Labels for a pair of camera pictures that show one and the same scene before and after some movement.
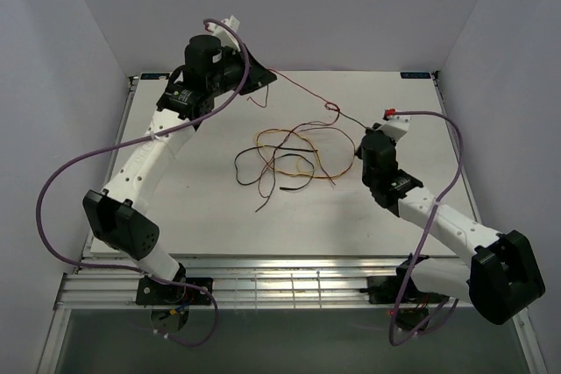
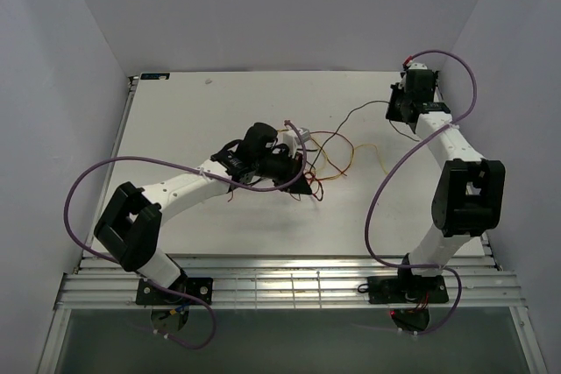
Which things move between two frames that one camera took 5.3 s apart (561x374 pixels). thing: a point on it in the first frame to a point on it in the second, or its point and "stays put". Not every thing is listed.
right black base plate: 387,290 stays put
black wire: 362,125 to 344,123
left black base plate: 149,292 stays put
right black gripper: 359,151 to 390,113
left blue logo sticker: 153,75 stays put
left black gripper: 259,77 to 292,167
